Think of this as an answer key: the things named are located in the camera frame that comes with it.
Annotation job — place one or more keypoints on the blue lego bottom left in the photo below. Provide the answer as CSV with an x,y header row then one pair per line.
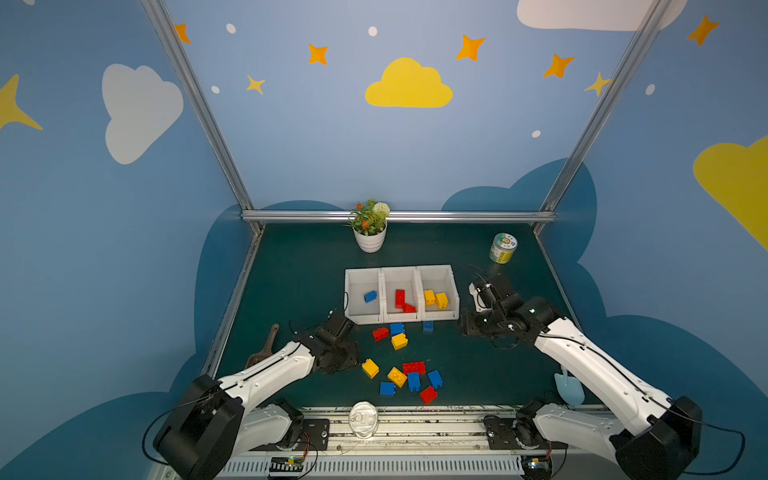
x,y
387,389

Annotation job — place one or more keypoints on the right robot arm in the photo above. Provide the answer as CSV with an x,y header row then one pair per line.
x,y
649,435

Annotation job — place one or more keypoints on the left circuit board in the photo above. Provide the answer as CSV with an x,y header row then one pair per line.
x,y
281,466

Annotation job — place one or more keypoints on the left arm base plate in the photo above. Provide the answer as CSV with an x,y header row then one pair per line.
x,y
314,434

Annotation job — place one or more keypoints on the white right bin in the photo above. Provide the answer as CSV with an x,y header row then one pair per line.
x,y
439,279

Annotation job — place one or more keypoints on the circuit board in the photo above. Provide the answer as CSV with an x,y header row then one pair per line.
x,y
536,468
281,466

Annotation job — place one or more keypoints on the green yellow tin can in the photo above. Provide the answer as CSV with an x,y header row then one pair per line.
x,y
503,247

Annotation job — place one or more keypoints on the potted plant white pot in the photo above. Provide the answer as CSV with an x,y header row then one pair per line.
x,y
369,221

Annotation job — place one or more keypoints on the blue lego bottom middle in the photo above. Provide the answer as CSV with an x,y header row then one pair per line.
x,y
414,382

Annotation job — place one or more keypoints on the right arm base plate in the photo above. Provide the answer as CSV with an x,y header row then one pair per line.
x,y
507,433

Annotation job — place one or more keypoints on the long red lego brick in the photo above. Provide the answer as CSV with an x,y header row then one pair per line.
x,y
400,299

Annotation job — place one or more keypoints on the brown litter scoop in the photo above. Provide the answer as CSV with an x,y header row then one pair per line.
x,y
267,349

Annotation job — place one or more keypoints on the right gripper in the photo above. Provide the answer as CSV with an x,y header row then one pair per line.
x,y
480,323

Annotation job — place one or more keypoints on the light blue spatula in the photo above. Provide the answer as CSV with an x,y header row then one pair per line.
x,y
569,388

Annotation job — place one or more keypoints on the red lego bottom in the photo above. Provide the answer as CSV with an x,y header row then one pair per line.
x,y
428,395

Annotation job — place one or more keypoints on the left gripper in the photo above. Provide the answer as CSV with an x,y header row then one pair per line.
x,y
342,352

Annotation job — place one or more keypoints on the yellow lego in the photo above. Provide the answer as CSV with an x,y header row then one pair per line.
x,y
370,368
442,300
397,377
399,341

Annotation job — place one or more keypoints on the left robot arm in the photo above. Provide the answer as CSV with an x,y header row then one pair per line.
x,y
216,419

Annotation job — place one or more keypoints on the yellow lego brick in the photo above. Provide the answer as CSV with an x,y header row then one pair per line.
x,y
429,297

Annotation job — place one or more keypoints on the aluminium rail frame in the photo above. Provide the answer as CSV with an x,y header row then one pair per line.
x,y
426,429

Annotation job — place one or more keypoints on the blue lego near bins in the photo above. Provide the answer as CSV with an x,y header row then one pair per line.
x,y
396,329

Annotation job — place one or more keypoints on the right circuit board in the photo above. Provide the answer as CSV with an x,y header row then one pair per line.
x,y
536,468

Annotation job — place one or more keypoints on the white left bin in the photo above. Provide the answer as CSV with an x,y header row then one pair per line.
x,y
358,282

